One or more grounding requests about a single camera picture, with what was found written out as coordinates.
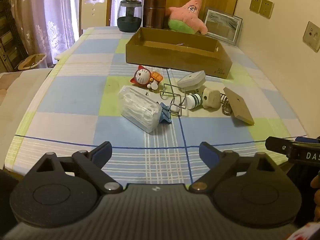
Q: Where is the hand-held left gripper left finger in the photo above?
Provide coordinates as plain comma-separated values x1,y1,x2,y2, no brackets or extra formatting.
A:
26,141,123,194

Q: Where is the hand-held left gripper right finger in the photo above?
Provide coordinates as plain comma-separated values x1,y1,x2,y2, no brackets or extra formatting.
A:
189,141,288,194

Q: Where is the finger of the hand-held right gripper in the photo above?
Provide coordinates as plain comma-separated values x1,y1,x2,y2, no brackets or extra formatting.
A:
265,136,293,156
295,136,320,144

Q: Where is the white green striped bulb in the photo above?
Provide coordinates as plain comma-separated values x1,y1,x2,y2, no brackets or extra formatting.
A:
186,93,203,110

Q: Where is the clear plastic swab box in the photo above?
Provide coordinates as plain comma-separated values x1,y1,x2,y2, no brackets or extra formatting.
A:
120,85,162,133

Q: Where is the white round plug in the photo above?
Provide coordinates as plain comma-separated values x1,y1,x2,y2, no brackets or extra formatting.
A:
202,87,221,109

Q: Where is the tan square plate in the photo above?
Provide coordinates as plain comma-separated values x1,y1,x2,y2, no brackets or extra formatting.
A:
223,87,255,126

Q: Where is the blue binder clip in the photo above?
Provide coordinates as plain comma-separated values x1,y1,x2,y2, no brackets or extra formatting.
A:
159,102,173,125

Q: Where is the metal wire loop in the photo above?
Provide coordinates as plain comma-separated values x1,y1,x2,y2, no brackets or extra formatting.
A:
160,83,188,117

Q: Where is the small white lidded container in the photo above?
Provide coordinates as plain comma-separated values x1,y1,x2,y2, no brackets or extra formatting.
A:
177,70,207,93

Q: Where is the blue cat toy figurine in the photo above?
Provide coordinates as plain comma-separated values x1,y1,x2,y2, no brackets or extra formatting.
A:
130,65,164,90

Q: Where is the brown cardboard box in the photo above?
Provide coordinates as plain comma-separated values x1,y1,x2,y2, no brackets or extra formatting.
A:
125,27,233,78

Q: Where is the person's right hand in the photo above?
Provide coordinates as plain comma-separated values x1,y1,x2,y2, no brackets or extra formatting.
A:
311,170,320,220

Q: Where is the checkered tablecloth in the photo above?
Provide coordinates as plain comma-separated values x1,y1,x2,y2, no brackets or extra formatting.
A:
4,26,309,188

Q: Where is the red white printed cloth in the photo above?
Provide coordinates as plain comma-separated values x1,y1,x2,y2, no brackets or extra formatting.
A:
291,224,320,240

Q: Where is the beige floor basket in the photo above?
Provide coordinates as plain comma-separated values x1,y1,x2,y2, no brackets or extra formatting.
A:
18,54,48,71

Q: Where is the glass jar with dark base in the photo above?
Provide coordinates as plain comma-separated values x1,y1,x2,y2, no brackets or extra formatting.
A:
117,0,143,32

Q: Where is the cream wooden chair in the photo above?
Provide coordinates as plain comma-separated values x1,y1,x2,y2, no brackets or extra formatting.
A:
79,0,113,37

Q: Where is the pink starfish plush toy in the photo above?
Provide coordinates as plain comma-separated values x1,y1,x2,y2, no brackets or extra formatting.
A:
167,0,208,35

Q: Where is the purple lace curtain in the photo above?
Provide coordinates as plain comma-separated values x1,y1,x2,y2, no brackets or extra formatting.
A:
7,0,153,68

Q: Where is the brown metal canister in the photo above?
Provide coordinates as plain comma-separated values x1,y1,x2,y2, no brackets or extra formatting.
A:
142,0,167,29

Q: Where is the dark storage shelf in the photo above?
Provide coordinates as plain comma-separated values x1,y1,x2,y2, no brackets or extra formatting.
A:
0,0,28,73

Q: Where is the cream wall socket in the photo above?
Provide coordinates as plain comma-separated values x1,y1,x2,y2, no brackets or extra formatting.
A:
302,21,320,53

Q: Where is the glass picture frame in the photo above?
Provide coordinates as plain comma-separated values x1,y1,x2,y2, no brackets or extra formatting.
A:
202,8,243,46

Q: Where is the gold wall socket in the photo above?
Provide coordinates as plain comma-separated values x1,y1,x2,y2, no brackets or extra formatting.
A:
259,0,274,19
250,0,262,14

